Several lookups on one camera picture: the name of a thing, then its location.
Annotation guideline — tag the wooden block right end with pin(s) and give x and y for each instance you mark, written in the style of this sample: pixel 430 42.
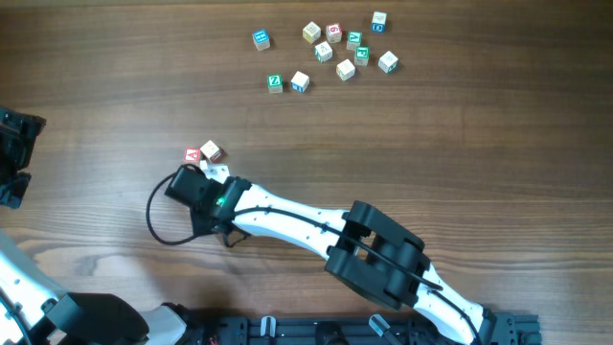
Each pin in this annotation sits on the wooden block right end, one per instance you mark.
pixel 388 62

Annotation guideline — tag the green letter V block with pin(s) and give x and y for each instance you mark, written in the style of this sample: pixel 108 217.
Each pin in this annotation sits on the green letter V block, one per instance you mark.
pixel 354 40

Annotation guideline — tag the red number 9 block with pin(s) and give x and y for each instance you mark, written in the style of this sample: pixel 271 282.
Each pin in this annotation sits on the red number 9 block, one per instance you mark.
pixel 334 33

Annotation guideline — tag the blue top wooden block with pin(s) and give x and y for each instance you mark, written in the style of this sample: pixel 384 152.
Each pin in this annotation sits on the blue top wooden block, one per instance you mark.
pixel 261 39

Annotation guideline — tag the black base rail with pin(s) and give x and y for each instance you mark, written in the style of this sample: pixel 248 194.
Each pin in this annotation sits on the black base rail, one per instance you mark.
pixel 376 330

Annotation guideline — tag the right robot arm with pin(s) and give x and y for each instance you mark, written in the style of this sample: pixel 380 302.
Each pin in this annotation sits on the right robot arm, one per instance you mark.
pixel 363 248

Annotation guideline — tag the wooden block green side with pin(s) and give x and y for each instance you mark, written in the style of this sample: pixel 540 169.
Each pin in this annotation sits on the wooden block green side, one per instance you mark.
pixel 323 51

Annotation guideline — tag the wooden block yellow green picture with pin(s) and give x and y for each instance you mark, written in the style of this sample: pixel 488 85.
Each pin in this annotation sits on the wooden block yellow green picture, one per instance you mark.
pixel 345 70

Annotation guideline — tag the red letter A block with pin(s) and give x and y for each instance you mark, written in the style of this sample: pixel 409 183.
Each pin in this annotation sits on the red letter A block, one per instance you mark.
pixel 192 155

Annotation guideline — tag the green letter Z block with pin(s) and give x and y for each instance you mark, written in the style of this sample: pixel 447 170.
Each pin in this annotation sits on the green letter Z block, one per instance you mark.
pixel 275 83

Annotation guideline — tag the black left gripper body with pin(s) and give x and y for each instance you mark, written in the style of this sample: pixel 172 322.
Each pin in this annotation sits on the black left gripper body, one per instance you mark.
pixel 12 160

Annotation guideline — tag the green letter F block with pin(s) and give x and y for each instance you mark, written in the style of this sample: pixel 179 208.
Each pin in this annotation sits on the green letter F block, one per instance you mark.
pixel 362 55

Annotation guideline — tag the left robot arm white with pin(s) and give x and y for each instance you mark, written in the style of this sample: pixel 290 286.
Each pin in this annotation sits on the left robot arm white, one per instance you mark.
pixel 33 306

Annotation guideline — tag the wooden block blue C side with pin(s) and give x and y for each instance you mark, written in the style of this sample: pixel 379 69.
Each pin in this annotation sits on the wooden block blue C side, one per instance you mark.
pixel 379 22

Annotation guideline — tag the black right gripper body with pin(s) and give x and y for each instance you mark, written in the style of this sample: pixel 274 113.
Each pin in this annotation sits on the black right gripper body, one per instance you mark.
pixel 204 217

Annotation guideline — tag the wooden block red picture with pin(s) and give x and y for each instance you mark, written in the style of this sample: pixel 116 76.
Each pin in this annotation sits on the wooden block red picture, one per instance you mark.
pixel 212 152

